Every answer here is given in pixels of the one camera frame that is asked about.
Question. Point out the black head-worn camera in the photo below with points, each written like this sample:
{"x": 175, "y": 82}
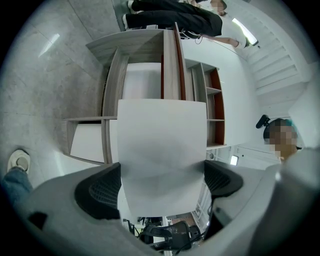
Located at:
{"x": 262, "y": 121}

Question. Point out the narrow tube ceiling lamp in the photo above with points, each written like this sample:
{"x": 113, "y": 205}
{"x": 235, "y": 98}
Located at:
{"x": 243, "y": 30}

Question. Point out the grey wooden desk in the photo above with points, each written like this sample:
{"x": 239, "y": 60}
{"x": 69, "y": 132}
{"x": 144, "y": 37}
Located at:
{"x": 171, "y": 75}

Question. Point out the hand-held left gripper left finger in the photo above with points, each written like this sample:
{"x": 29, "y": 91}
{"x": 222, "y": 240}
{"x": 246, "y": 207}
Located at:
{"x": 82, "y": 232}

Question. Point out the person's blue jeans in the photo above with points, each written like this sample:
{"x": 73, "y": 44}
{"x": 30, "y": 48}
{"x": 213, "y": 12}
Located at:
{"x": 15, "y": 182}

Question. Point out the person's left white shoe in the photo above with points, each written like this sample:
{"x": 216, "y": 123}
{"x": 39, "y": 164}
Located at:
{"x": 18, "y": 160}

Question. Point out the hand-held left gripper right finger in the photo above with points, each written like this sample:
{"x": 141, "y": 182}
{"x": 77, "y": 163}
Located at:
{"x": 250, "y": 200}

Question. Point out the black office chair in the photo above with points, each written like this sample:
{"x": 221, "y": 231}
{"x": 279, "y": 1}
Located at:
{"x": 180, "y": 228}

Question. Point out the person's face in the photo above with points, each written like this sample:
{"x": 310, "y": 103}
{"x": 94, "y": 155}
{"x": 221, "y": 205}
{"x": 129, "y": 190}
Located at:
{"x": 282, "y": 142}

